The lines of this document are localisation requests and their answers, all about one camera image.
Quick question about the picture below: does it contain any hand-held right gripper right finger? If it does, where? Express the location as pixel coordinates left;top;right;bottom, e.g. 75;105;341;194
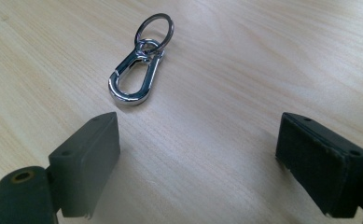
275;112;363;224

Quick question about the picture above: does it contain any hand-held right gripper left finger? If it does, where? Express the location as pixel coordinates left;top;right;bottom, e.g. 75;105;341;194
0;111;121;224

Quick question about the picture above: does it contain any silver carabiner keychain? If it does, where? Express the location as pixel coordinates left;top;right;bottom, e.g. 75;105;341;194
107;12;175;105

